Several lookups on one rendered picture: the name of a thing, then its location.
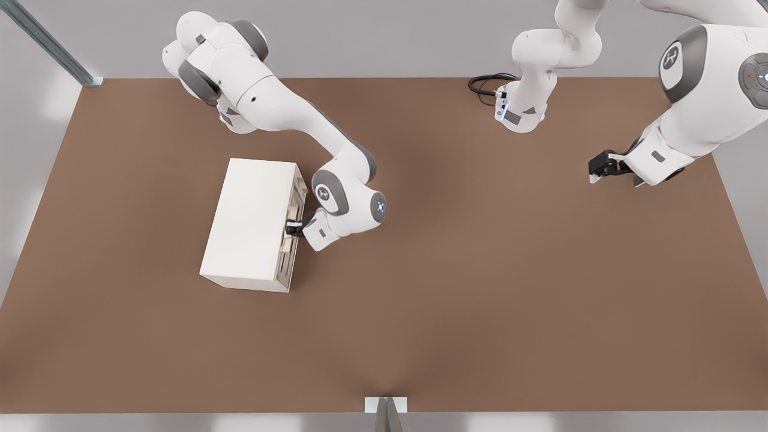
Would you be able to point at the white oven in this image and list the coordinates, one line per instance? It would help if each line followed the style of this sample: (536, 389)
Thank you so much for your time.
(252, 225)

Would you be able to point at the silver frame post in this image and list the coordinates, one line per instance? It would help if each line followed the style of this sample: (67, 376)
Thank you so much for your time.
(387, 415)
(48, 41)

